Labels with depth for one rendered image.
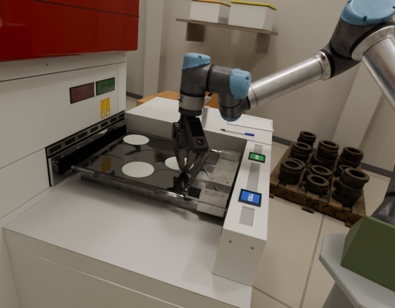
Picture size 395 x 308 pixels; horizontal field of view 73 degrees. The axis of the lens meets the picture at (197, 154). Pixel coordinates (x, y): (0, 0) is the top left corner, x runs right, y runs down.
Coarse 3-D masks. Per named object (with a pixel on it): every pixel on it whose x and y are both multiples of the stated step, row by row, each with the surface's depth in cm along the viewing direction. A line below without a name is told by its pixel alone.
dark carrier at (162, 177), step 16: (112, 144) 100; (128, 144) 102; (144, 144) 104; (160, 144) 106; (96, 160) 88; (112, 160) 89; (128, 160) 90; (144, 160) 92; (160, 160) 94; (128, 176) 82; (160, 176) 84; (176, 176) 85
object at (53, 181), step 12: (120, 120) 112; (96, 132) 98; (108, 132) 103; (72, 144) 86; (84, 144) 90; (48, 156) 77; (60, 156) 80; (84, 156) 94; (48, 168) 78; (60, 180) 83
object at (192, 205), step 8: (88, 176) 89; (104, 184) 89; (112, 184) 88; (120, 184) 87; (136, 192) 87; (144, 192) 86; (152, 192) 85; (160, 200) 85; (168, 200) 84; (176, 200) 84; (184, 200) 83; (192, 200) 83; (192, 208) 83; (216, 216) 82; (224, 216) 81
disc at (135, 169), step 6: (132, 162) 90; (138, 162) 90; (126, 168) 86; (132, 168) 86; (138, 168) 86; (144, 168) 87; (150, 168) 87; (126, 174) 82; (132, 174) 83; (138, 174) 83; (144, 174) 84
